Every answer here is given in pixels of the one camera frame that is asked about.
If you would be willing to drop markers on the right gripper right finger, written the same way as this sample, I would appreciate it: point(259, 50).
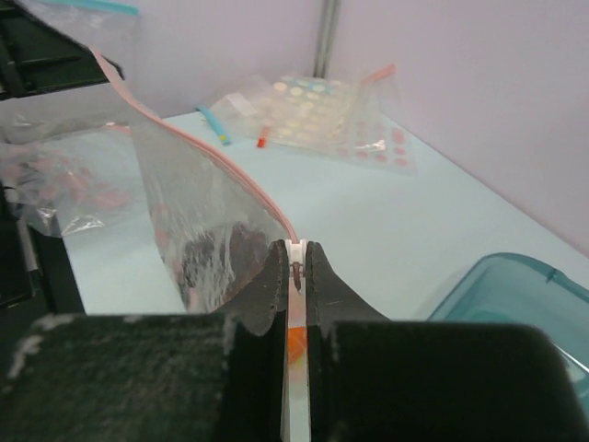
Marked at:
point(376, 379)

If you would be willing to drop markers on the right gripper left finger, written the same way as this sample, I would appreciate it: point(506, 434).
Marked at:
point(186, 377)

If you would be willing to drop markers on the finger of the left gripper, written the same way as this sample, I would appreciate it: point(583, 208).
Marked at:
point(37, 59)

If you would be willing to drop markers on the orange fruit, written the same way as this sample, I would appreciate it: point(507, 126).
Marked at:
point(296, 344)

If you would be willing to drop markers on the teal transparent plastic tray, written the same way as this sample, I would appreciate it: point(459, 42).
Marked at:
point(515, 288)

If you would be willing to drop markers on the clear zip bag red dots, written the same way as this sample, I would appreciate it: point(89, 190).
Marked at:
point(213, 227)

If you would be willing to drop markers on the clear zip bag pink zipper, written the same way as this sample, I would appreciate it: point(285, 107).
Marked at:
point(65, 169)

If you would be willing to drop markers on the zip bag blue zipper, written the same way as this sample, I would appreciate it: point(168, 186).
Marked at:
point(215, 124)

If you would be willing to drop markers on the zip bag red dots back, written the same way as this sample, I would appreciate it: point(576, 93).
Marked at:
point(372, 137)

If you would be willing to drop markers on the zip bag pastel dots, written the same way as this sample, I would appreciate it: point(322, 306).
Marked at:
point(298, 111)

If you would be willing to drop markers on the clear bag teal zipper wall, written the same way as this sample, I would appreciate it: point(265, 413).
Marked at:
point(111, 27)

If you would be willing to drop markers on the left aluminium frame post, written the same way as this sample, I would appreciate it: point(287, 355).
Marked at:
point(327, 27)

